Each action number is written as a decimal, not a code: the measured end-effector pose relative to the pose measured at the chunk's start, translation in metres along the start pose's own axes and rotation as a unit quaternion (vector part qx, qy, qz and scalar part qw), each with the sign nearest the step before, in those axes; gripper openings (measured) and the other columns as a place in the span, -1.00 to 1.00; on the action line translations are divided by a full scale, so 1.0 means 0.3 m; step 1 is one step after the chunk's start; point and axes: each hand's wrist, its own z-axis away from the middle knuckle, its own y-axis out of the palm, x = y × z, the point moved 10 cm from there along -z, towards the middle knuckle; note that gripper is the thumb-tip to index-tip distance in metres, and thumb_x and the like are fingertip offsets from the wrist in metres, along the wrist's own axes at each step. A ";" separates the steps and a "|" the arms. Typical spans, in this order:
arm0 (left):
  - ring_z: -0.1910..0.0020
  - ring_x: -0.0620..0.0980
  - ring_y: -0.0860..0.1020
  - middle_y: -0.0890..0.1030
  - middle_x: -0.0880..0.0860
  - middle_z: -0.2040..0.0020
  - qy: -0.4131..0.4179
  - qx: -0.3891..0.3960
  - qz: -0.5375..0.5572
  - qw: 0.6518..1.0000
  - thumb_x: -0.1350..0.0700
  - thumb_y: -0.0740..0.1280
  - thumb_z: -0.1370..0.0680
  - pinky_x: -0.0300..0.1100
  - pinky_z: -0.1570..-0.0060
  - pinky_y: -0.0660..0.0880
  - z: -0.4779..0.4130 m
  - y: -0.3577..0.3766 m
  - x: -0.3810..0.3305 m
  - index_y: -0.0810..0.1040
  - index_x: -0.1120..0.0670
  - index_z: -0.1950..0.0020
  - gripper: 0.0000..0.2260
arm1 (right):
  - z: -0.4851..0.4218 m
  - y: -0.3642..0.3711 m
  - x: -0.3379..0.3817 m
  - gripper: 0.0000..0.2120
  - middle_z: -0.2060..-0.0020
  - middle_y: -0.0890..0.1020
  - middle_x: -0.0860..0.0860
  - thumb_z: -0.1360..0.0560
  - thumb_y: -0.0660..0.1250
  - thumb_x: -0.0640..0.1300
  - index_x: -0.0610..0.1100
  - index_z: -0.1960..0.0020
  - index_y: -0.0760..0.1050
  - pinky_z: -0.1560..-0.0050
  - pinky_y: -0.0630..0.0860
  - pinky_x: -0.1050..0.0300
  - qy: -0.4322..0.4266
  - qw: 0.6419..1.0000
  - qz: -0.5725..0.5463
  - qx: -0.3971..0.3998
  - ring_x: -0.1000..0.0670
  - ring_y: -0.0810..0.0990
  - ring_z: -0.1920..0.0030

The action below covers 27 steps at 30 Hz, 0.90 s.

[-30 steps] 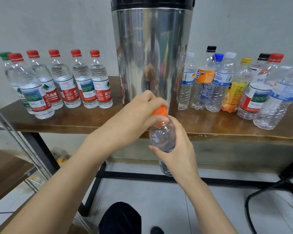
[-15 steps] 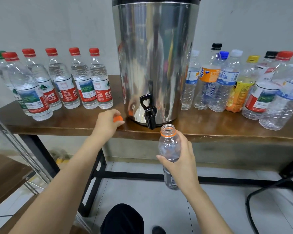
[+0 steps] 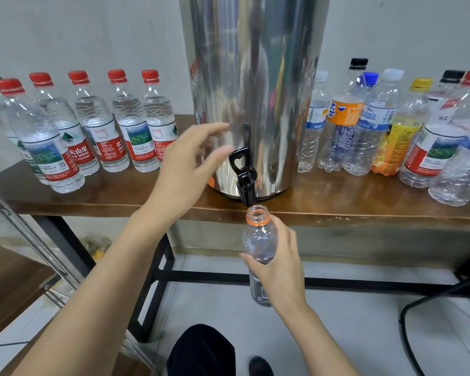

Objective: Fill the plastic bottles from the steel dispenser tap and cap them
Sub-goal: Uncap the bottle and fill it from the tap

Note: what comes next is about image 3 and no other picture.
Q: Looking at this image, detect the person's left hand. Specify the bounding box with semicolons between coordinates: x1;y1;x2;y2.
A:
145;123;236;232

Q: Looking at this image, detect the cluster of plastic bottles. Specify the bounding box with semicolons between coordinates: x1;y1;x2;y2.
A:
298;57;470;207

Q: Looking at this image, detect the wooden metal shelf rack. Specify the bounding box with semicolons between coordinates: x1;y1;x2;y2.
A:
0;180;158;376

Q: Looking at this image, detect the black metal table frame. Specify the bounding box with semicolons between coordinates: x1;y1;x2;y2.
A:
31;215;470;342

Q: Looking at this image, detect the green red label plastic bottle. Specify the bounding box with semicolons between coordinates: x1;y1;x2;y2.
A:
107;69;160;173

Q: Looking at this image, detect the yellow debris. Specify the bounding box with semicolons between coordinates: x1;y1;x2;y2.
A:
86;239;114;259

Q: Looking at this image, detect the wooden stool with black frame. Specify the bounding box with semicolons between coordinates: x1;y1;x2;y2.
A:
398;246;470;376

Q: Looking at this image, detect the person's black trouser leg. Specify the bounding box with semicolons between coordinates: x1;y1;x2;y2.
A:
166;323;236;376

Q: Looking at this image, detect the person's right hand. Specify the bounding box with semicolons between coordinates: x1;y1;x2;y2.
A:
239;215;308;314

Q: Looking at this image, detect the stainless steel water dispenser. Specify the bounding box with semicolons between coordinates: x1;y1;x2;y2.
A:
180;0;332;207

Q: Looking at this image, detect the orange cap clear plastic bottle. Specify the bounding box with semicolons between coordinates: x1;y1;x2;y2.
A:
243;204;279;306

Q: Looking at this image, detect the person's left forearm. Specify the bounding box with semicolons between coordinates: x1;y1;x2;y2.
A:
11;207;177;376

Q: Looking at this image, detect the person's black shoe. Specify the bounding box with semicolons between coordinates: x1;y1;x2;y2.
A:
248;356;275;376

